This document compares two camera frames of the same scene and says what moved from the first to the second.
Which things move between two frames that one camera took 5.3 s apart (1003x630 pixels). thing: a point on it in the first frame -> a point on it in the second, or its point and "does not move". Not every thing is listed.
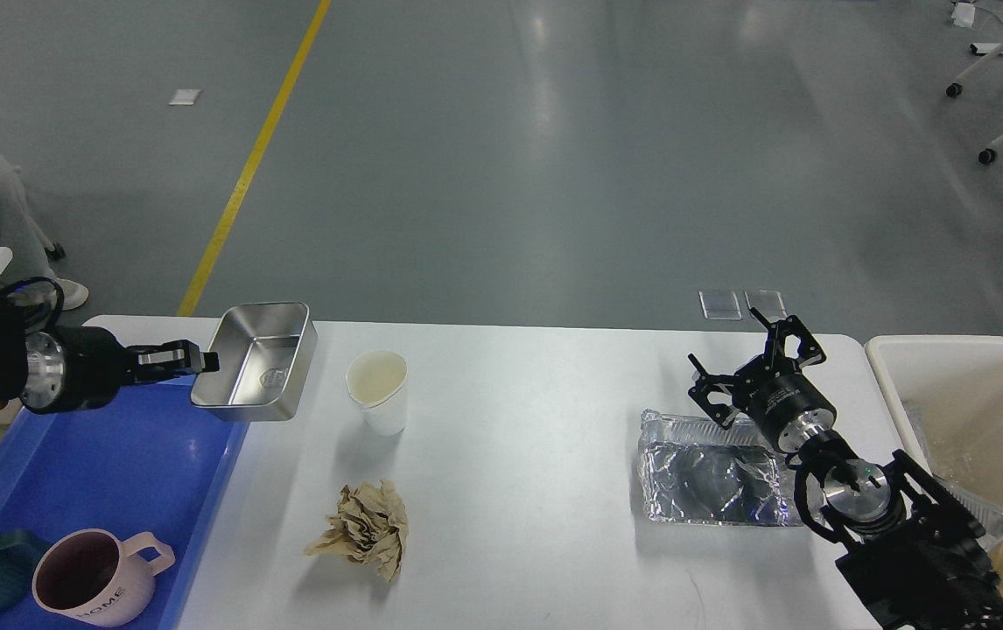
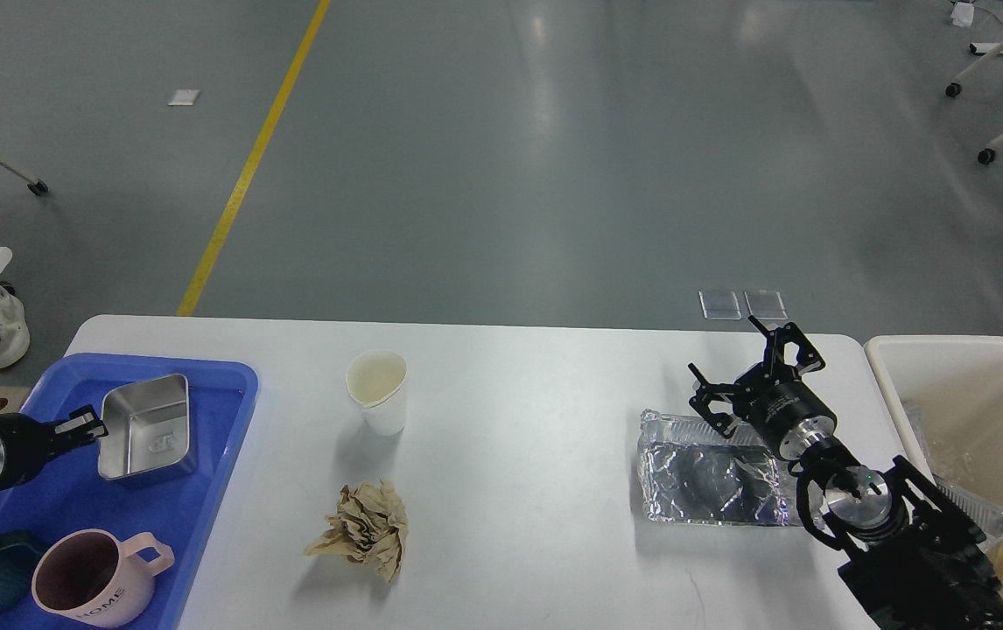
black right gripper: [782, 401] does not move
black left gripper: [72, 368] -> [10, 446]
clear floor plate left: [719, 305] does not move
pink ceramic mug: [92, 576] does not move
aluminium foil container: [691, 470] does not move
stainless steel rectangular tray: [265, 352] -> [148, 423]
